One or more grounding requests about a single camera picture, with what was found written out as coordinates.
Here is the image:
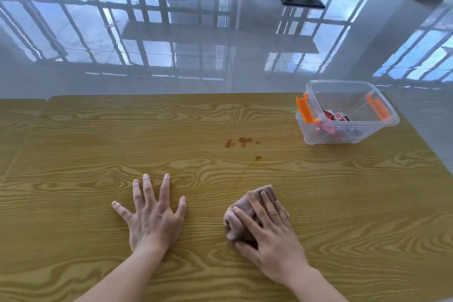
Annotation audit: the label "person's left hand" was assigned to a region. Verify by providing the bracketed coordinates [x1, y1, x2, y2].
[112, 174, 187, 254]

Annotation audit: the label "person's right hand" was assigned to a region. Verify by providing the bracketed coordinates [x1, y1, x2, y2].
[232, 190, 313, 286]

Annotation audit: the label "pinkish brown cleaning cloth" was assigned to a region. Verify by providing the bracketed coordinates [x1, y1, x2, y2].
[223, 185, 284, 246]

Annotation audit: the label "person's right forearm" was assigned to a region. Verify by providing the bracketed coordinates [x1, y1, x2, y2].
[284, 266, 349, 302]

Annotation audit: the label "person's left forearm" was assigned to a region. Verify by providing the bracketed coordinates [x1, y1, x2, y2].
[74, 244, 168, 302]

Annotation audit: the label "brown liquid spill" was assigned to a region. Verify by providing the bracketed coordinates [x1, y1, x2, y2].
[224, 136, 263, 162]

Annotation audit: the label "clear plastic bin orange latches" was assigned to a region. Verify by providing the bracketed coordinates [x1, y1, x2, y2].
[295, 80, 400, 145]

